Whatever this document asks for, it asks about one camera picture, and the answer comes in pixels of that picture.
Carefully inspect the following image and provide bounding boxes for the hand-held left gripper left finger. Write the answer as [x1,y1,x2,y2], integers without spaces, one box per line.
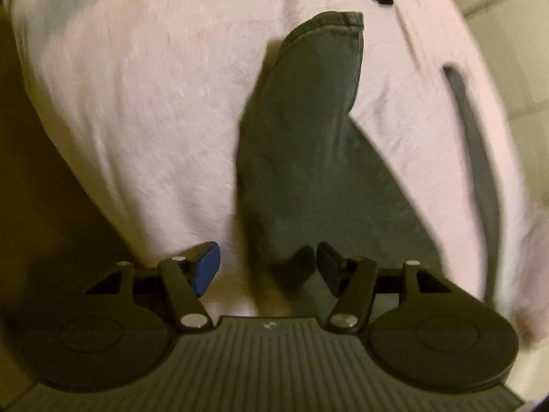
[85,241,221,333]

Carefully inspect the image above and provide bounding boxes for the pink blanket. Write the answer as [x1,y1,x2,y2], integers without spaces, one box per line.
[9,0,549,344]

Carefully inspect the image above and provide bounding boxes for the dark grey pants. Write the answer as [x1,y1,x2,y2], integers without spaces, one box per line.
[234,11,447,318]

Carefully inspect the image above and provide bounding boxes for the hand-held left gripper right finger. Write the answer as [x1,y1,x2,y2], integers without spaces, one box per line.
[316,241,452,333]

